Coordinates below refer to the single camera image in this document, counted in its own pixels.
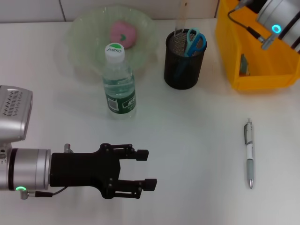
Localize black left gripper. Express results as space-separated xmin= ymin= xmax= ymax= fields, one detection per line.
xmin=50 ymin=143 xmax=158 ymax=200

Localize clear green-label water bottle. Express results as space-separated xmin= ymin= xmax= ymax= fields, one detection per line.
xmin=102 ymin=43 xmax=137 ymax=120

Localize blue and teal scissors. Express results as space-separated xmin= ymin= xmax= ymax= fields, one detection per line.
xmin=173 ymin=28 xmax=207 ymax=79

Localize pink toy peach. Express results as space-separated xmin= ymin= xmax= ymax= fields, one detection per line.
xmin=110 ymin=20 xmax=138 ymax=49

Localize teal plastic wrapper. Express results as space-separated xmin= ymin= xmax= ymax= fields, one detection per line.
xmin=239 ymin=53 xmax=250 ymax=76

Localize transparent plastic ruler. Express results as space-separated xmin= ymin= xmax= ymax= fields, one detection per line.
xmin=174 ymin=0 xmax=189 ymax=38

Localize black mesh pen holder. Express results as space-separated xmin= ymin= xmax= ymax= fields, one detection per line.
xmin=163 ymin=29 xmax=207 ymax=90

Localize silver ballpoint pen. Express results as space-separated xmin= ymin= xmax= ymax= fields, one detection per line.
xmin=243 ymin=118 xmax=255 ymax=189

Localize translucent green fruit plate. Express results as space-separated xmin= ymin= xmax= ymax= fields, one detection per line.
xmin=65 ymin=7 xmax=159 ymax=78

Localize yellow plastic bin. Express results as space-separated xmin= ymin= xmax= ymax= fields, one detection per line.
xmin=215 ymin=0 xmax=300 ymax=91

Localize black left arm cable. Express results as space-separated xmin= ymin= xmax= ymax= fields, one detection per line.
xmin=20 ymin=186 xmax=69 ymax=200

